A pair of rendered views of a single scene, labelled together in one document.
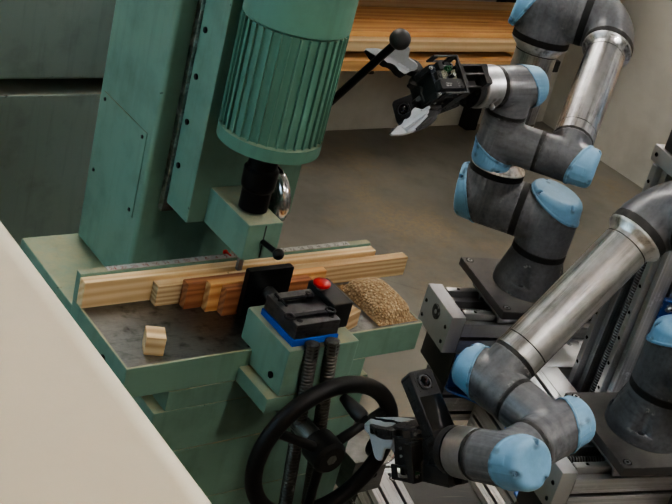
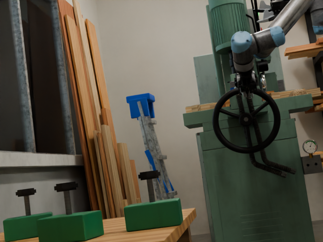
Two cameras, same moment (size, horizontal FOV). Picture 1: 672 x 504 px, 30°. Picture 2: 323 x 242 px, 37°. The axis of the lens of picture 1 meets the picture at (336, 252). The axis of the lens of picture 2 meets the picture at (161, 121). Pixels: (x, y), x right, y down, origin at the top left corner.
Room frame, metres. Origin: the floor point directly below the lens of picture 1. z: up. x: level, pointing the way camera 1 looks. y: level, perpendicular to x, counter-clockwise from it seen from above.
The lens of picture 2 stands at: (0.04, -1.42, 0.63)
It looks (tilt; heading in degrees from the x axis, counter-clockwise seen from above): 6 degrees up; 50
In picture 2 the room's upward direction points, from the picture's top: 8 degrees counter-clockwise
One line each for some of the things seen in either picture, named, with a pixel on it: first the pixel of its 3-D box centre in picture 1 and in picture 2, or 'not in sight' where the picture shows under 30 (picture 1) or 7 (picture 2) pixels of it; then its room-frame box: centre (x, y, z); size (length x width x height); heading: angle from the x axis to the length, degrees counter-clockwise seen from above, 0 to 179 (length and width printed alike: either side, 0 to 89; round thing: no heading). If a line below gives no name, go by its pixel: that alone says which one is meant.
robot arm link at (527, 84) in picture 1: (514, 87); (317, 2); (2.12, -0.23, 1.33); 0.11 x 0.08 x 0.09; 131
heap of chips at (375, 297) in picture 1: (379, 294); (297, 93); (2.03, -0.10, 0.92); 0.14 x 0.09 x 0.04; 41
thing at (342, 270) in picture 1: (286, 277); (264, 100); (1.99, 0.07, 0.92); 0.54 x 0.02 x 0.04; 131
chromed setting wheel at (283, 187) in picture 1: (269, 194); (263, 84); (2.10, 0.15, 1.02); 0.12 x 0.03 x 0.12; 41
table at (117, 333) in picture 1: (266, 339); (246, 111); (1.85, 0.08, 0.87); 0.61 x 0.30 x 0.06; 131
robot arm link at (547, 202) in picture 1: (547, 216); not in sight; (2.43, -0.41, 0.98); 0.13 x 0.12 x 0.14; 80
